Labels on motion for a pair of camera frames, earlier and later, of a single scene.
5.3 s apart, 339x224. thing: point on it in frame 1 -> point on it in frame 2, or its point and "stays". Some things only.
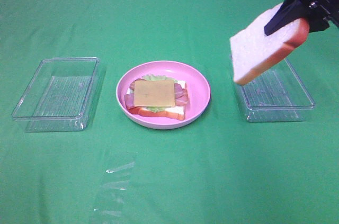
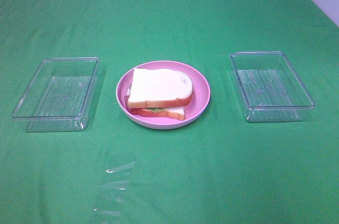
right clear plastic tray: x=278 y=96 stays
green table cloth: x=220 y=169 stays
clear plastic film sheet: x=113 y=186 stays
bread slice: x=252 y=50 -> x=153 y=88
